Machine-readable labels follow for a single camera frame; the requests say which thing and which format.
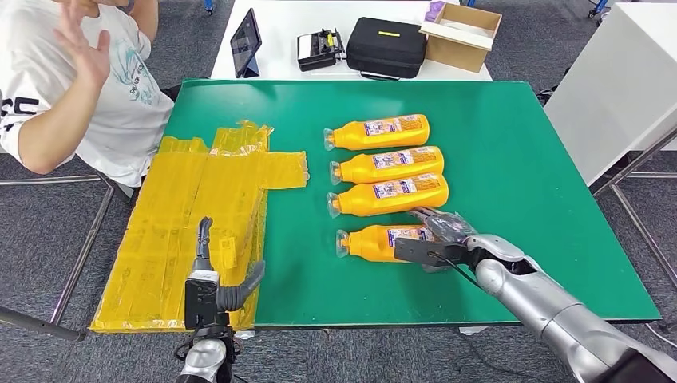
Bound person's right hand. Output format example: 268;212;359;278
53;2;112;89

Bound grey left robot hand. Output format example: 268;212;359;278
189;216;267;314

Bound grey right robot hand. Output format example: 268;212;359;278
410;207;480;274

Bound orange detergent bottle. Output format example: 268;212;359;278
328;146;445;186
335;224;440;264
326;173;450;219
323;113;430;152

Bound yellow taped plastic sheet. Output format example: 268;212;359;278
89;119;311;334

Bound person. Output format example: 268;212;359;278
0;0;176;188

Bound black tablet on stand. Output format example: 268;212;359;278
230;7;264;79

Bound brown cardboard box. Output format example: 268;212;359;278
419;2;503;73

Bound black carrying case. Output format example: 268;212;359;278
346;17;428;81

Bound white table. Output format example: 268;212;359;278
210;0;494;83

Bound purple packet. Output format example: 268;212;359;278
424;0;448;23

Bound black remote controller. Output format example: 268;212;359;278
296;29;346;73

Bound white cabinet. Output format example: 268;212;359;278
543;1;677;187

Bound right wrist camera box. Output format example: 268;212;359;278
394;236;474;269

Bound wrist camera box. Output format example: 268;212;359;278
184;269;220;330
394;236;474;269

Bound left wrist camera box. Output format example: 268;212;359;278
184;269;220;330

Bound grey metal tube frame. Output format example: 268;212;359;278
0;172;133;342

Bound grey metal table frame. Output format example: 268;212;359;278
591;125;677;294

